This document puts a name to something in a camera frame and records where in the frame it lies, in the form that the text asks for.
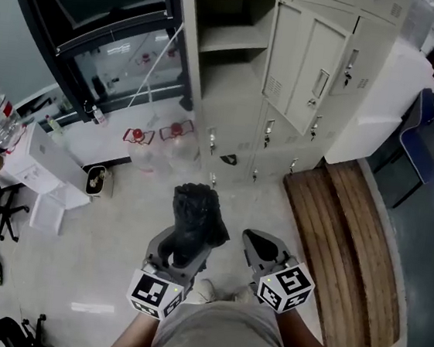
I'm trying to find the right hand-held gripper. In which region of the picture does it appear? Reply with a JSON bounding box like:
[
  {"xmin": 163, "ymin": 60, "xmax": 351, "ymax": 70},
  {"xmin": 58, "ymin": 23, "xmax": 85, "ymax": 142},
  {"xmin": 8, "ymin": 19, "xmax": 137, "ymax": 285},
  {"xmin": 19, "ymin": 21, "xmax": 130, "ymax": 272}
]
[{"xmin": 234, "ymin": 229, "xmax": 320, "ymax": 317}]

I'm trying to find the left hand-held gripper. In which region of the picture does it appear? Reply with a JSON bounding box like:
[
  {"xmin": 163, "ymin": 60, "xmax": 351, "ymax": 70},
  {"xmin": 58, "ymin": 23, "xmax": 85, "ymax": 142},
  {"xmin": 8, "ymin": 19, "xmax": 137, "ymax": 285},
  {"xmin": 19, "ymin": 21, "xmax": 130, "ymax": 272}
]
[{"xmin": 124, "ymin": 223, "xmax": 214, "ymax": 326}]

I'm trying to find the black garment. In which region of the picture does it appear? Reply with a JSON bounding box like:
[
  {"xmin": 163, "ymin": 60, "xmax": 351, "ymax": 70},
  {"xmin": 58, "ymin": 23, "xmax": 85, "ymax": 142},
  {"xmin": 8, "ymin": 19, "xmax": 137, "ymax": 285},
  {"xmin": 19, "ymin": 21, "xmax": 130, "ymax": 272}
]
[{"xmin": 166, "ymin": 181, "xmax": 236, "ymax": 273}]

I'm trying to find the grey metal locker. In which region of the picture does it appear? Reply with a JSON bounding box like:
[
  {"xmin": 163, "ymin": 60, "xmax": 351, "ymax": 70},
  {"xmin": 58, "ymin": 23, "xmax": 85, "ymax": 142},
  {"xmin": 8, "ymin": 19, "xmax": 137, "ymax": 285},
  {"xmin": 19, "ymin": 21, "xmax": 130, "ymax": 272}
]
[{"xmin": 153, "ymin": 0, "xmax": 412, "ymax": 207}]

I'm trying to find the person's right forearm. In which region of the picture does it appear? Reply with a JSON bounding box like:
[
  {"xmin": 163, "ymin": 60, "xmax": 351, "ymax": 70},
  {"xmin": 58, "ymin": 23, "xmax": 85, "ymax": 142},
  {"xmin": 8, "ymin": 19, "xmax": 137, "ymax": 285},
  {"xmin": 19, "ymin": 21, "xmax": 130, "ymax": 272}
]
[{"xmin": 273, "ymin": 306, "xmax": 330, "ymax": 347}]

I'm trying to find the person's left forearm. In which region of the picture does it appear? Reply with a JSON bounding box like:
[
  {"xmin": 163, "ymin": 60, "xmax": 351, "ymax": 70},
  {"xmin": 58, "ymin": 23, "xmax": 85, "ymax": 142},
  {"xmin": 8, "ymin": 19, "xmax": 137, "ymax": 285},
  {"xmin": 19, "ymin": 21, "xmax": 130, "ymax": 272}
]
[{"xmin": 105, "ymin": 308, "xmax": 165, "ymax": 347}]

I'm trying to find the person's left white shoe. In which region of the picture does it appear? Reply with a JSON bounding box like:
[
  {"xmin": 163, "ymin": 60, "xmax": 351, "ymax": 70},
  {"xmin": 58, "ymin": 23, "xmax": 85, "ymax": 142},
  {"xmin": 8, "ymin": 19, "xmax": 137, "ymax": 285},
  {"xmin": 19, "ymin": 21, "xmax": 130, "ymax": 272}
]
[{"xmin": 186, "ymin": 276, "xmax": 231, "ymax": 308}]

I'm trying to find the person's white shoe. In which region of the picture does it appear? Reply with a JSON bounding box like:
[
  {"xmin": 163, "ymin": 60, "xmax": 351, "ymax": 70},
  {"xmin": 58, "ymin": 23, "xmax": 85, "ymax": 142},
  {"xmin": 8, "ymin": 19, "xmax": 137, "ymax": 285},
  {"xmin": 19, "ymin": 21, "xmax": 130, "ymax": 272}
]
[
  {"xmin": 231, "ymin": 286, "xmax": 261, "ymax": 308},
  {"xmin": 186, "ymin": 276, "xmax": 231, "ymax": 308}
]

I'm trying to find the person's right white shoe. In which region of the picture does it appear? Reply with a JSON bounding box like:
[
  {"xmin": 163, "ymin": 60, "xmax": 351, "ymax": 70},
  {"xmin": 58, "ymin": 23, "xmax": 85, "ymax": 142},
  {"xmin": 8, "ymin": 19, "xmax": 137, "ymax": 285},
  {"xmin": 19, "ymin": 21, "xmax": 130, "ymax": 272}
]
[{"xmin": 231, "ymin": 286, "xmax": 261, "ymax": 308}]

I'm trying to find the wooden slat pallet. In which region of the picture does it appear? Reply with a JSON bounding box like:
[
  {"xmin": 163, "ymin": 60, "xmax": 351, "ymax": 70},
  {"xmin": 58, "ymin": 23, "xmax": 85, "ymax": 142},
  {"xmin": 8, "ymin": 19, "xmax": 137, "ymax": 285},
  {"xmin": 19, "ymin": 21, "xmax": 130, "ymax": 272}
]
[{"xmin": 264, "ymin": 153, "xmax": 423, "ymax": 347}]

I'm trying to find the person's grey shirt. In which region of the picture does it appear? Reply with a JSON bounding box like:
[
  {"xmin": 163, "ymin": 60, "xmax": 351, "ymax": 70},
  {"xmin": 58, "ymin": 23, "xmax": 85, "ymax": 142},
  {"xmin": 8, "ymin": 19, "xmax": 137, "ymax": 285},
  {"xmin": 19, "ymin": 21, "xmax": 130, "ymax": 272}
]
[{"xmin": 150, "ymin": 292, "xmax": 384, "ymax": 347}]

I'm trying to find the small beige trash bin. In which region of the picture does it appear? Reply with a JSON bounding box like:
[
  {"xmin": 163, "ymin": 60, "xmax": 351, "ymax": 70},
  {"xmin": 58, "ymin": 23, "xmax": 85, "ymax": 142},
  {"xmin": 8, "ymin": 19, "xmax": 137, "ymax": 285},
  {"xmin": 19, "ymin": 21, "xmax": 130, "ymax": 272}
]
[{"xmin": 84, "ymin": 163, "xmax": 117, "ymax": 199}]

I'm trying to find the small white box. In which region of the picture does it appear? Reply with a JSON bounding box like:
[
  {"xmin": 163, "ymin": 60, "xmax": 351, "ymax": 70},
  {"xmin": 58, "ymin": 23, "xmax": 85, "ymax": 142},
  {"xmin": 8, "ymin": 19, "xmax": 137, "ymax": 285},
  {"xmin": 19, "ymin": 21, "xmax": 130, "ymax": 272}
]
[{"xmin": 27, "ymin": 192, "xmax": 67, "ymax": 236}]

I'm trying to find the white low platform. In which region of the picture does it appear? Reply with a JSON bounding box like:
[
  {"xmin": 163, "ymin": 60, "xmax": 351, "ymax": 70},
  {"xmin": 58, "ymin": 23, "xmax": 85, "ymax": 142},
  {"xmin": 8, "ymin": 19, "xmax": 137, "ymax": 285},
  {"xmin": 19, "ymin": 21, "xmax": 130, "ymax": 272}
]
[{"xmin": 10, "ymin": 80, "xmax": 199, "ymax": 182}]

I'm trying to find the bottle with red label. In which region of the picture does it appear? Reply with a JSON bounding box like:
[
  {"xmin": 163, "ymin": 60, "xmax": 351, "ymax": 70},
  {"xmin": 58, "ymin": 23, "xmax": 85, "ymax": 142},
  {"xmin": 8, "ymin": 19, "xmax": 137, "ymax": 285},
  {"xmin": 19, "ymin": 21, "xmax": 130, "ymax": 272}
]
[{"xmin": 88, "ymin": 104, "xmax": 111, "ymax": 128}]

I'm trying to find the large white box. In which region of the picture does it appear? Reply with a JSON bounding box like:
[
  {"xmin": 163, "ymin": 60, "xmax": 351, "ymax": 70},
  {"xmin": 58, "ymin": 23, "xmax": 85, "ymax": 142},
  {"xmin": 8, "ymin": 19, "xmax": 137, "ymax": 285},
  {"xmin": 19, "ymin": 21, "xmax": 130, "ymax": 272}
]
[{"xmin": 0, "ymin": 119, "xmax": 101, "ymax": 209}]

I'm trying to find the clear spray bottle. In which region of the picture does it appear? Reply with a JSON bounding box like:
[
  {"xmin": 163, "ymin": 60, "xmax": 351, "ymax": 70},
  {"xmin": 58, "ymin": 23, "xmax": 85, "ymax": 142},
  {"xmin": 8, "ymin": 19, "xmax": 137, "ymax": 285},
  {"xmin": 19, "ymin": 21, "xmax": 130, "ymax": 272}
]
[{"xmin": 43, "ymin": 114, "xmax": 68, "ymax": 138}]

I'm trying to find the blue chair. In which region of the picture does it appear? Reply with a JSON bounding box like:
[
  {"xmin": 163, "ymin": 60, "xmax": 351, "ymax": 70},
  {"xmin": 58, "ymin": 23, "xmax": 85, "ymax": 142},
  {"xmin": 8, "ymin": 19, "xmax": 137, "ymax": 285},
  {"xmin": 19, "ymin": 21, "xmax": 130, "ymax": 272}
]
[{"xmin": 368, "ymin": 83, "xmax": 434, "ymax": 213}]

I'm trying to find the black wheeled chair base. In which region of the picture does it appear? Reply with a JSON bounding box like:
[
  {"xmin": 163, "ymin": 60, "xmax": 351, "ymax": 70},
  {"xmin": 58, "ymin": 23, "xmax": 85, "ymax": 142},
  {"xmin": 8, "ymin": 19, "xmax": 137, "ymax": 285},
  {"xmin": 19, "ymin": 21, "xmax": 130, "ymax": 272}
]
[{"xmin": 0, "ymin": 307, "xmax": 76, "ymax": 347}]

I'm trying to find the thin white pole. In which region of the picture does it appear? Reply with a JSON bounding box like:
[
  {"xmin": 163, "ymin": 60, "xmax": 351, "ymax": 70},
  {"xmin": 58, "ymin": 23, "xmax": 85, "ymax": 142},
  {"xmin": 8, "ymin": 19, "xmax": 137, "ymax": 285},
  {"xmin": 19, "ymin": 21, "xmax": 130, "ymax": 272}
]
[{"xmin": 125, "ymin": 19, "xmax": 184, "ymax": 115}]

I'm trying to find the black glass cabinet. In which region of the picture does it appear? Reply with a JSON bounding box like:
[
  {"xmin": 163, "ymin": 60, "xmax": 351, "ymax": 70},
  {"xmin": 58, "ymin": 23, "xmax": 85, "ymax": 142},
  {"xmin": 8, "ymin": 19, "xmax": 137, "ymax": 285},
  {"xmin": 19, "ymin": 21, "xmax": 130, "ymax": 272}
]
[{"xmin": 0, "ymin": 0, "xmax": 207, "ymax": 134}]

